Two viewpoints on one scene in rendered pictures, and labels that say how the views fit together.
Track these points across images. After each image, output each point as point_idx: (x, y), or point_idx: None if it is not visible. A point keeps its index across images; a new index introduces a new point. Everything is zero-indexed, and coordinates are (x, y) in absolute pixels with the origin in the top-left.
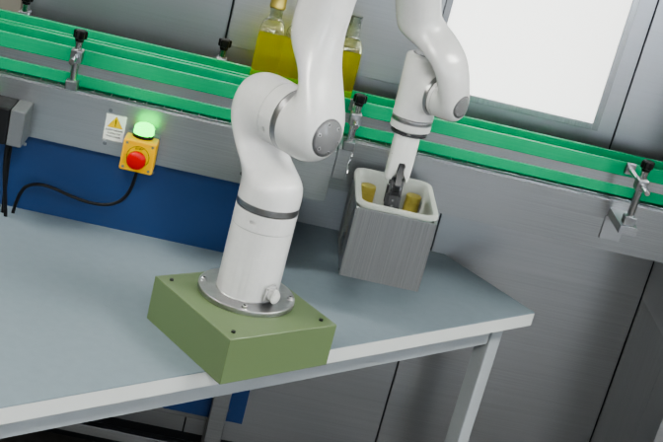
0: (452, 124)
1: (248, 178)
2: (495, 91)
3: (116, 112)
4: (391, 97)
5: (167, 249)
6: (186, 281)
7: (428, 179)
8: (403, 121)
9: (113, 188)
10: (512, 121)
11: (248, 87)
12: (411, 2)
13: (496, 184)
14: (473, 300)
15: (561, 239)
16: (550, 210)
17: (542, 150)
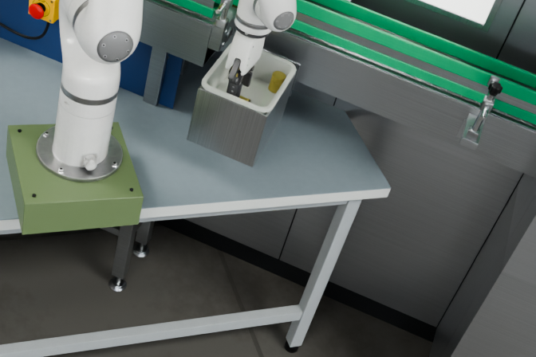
0: (329, 13)
1: (63, 64)
2: None
3: None
4: None
5: None
6: (33, 134)
7: (305, 58)
8: (240, 21)
9: (41, 24)
10: (411, 9)
11: None
12: None
13: (365, 73)
14: (336, 167)
15: (422, 131)
16: (412, 104)
17: (411, 50)
